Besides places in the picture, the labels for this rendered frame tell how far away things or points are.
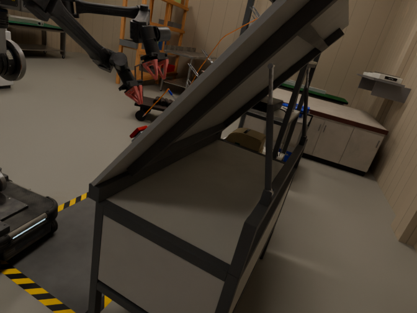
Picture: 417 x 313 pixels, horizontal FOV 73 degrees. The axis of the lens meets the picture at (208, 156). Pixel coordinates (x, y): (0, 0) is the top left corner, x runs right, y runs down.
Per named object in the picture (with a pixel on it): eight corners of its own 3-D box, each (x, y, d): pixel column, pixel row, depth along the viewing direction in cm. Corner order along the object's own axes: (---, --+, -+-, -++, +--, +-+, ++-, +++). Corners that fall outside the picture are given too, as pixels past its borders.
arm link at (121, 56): (105, 50, 125) (98, 68, 124) (102, 38, 113) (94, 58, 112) (131, 62, 127) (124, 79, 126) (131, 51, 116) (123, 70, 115)
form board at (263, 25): (218, 129, 207) (217, 127, 207) (349, 25, 156) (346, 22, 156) (93, 186, 106) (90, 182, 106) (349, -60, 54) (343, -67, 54)
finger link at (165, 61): (173, 76, 119) (167, 54, 117) (163, 77, 113) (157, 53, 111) (161, 81, 122) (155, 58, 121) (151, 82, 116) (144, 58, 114)
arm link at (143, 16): (138, 25, 152) (139, 3, 146) (149, 27, 153) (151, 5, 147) (128, 44, 117) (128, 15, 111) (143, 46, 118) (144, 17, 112)
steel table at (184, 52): (211, 90, 852) (219, 53, 811) (185, 99, 674) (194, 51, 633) (188, 84, 869) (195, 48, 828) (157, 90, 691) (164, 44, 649)
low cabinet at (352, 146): (365, 178, 435) (388, 131, 405) (232, 136, 484) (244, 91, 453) (350, 148, 588) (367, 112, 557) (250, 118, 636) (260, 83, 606)
